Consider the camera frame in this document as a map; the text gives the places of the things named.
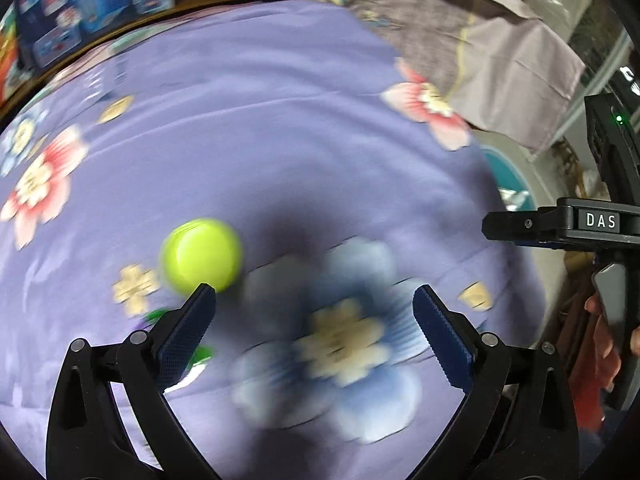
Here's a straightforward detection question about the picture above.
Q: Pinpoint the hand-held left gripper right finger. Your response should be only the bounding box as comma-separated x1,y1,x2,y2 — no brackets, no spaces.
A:
410,284,581,480

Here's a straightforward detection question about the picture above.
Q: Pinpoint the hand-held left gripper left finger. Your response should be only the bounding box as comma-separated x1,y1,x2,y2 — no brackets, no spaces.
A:
45,282,218,480

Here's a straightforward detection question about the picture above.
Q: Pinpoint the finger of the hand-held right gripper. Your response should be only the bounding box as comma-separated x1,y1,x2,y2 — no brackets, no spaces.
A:
482,197,636,252

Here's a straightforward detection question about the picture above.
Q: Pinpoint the clear plastic water bottle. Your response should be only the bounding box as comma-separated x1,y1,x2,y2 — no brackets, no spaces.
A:
500,189,532,212

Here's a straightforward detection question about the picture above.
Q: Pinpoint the teal plastic bin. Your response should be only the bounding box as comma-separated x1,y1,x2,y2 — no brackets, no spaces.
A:
481,144,551,221

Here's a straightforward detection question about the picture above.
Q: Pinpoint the white round lid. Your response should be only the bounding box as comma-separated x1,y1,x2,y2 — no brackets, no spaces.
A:
160,217,244,296

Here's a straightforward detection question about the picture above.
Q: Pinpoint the person's right hand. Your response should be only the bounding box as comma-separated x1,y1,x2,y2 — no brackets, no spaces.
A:
584,292,640,361

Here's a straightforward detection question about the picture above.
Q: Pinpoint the dark red cloth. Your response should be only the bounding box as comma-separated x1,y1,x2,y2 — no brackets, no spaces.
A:
545,250,621,433

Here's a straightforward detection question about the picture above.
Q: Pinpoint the grey floral cloth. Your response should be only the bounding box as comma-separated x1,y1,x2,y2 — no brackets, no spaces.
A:
305,0,587,156

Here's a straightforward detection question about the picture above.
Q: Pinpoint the purple floral blanket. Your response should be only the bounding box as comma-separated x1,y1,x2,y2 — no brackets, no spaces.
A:
0,0,548,480

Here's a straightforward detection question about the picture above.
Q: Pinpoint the colourful cartoon toy box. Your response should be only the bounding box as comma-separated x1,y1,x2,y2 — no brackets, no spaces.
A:
0,5,36,103

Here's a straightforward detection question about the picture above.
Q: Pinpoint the blue toy box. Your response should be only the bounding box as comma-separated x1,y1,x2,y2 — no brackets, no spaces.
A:
15,0,176,68

